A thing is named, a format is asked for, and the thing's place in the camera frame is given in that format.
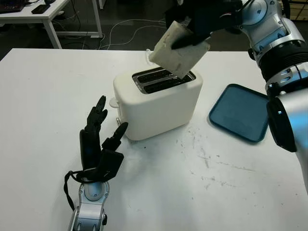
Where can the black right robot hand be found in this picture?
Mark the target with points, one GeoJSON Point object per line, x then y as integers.
{"type": "Point", "coordinates": [207, 16]}

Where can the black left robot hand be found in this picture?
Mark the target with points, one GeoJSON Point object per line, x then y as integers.
{"type": "Point", "coordinates": [89, 149]}

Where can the white toaster lever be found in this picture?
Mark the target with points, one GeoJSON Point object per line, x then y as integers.
{"type": "Point", "coordinates": [113, 102]}

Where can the slice of white bread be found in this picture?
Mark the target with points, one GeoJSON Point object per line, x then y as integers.
{"type": "Point", "coordinates": [173, 60]}

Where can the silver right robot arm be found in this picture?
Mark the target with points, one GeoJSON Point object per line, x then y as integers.
{"type": "Point", "coordinates": [276, 36]}

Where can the small silver toaster dial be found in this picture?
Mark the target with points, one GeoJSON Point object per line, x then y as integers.
{"type": "Point", "coordinates": [119, 121]}

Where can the cream two-slot toaster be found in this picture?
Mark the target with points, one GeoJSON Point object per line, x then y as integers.
{"type": "Point", "coordinates": [156, 113]}

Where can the blue plastic tray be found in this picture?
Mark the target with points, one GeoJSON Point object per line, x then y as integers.
{"type": "Point", "coordinates": [238, 113]}

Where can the white office desk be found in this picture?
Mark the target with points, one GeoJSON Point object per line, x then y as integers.
{"type": "Point", "coordinates": [36, 19]}

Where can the black smartphone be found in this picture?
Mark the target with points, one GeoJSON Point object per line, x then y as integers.
{"type": "Point", "coordinates": [40, 9]}

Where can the black computer mouse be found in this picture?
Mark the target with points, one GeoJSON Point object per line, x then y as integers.
{"type": "Point", "coordinates": [48, 1]}

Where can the black laptop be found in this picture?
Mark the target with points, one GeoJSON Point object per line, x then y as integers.
{"type": "Point", "coordinates": [10, 6]}

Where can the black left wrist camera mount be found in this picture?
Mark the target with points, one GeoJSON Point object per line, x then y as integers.
{"type": "Point", "coordinates": [110, 163]}

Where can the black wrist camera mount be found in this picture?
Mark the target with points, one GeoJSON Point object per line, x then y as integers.
{"type": "Point", "coordinates": [237, 19]}
{"type": "Point", "coordinates": [110, 163]}

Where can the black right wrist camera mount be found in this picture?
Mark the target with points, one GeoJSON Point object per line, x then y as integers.
{"type": "Point", "coordinates": [237, 19]}

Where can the white table frame legs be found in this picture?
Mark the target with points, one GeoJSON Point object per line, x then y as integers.
{"type": "Point", "coordinates": [100, 3]}

